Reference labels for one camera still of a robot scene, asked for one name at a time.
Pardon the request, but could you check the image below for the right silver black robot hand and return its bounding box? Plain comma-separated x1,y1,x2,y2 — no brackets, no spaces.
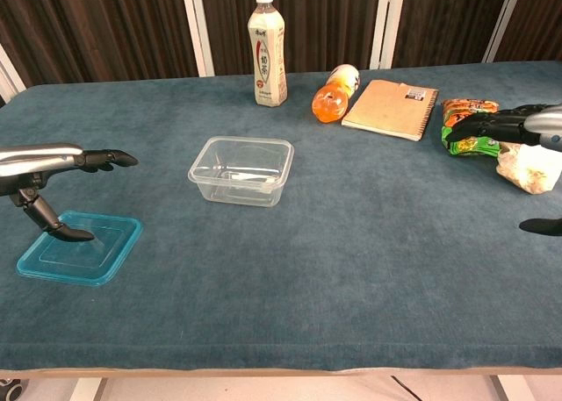
448,104,562,238

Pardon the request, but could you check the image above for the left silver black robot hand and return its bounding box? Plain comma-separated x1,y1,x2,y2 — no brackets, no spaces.
0,142,140,243

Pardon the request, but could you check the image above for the blue translucent plastic lid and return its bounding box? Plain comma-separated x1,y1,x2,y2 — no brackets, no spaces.
16,211,145,288

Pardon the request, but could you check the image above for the clear plastic container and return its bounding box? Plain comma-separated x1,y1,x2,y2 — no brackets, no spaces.
187,135,295,208

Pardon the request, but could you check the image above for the green orange snack bag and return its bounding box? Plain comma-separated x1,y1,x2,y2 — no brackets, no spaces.
440,98,501,158

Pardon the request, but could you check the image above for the clear bag with bread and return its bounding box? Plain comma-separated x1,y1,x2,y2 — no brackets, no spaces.
494,140,562,196

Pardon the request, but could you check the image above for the brown spiral notebook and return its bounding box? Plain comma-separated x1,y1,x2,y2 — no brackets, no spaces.
341,79,440,143

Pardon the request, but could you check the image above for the orange soda bottle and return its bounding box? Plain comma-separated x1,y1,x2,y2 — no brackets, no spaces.
311,63,362,125

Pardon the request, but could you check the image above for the black caster wheel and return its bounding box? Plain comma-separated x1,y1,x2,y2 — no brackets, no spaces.
0,376,23,401

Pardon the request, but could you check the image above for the white table leg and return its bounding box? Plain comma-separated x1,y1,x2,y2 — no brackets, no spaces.
69,377,109,401
485,376,515,401

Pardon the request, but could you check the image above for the blue velvet table cloth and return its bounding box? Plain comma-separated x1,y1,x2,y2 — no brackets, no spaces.
0,61,562,371

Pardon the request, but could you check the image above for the milk tea bottle white cap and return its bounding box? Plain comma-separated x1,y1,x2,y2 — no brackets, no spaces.
247,0,289,108

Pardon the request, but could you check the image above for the white partition frame post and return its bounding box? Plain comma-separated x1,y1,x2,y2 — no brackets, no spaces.
0,43,27,106
481,0,526,64
369,0,407,71
178,0,216,77

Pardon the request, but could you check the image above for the black floor cable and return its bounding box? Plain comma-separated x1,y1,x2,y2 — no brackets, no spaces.
390,376,422,401

